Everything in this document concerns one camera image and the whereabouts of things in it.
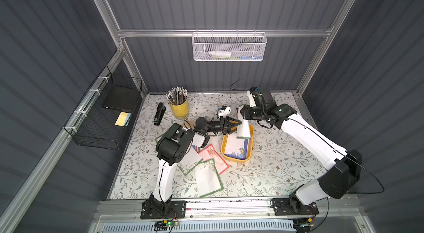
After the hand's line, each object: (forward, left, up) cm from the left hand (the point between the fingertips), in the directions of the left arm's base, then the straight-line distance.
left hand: (241, 128), depth 77 cm
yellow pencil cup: (+21, +33, -14) cm, 42 cm away
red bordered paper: (-3, +16, -21) cm, 27 cm away
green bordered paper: (-7, +26, -21) cm, 34 cm away
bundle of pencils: (+26, +35, -5) cm, 44 cm away
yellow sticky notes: (+3, +55, +4) cm, 55 cm away
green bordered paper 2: (-16, +16, -21) cm, 31 cm away
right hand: (+7, -1, +3) cm, 8 cm away
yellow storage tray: (-2, -7, -17) cm, 19 cm away
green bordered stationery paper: (+5, +13, -21) cm, 25 cm away
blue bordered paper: (+1, +1, -23) cm, 23 cm away
